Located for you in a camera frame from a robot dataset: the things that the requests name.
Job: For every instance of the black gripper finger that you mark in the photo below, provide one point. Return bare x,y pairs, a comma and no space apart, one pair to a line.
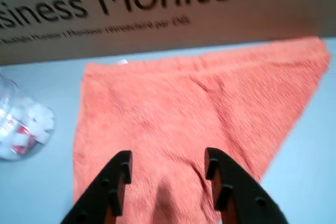
244,200
105,192

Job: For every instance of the orange terry towel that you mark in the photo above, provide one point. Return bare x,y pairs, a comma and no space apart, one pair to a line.
170,103

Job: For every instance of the grey plastic mat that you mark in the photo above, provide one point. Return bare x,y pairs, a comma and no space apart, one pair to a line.
39,195

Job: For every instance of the red white label card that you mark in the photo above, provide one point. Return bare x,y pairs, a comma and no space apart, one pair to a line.
23,140

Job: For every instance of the clear jar of white cubes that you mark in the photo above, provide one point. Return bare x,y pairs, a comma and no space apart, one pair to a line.
26,119

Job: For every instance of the brown cardboard monitor box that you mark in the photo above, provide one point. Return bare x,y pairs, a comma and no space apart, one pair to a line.
210,24

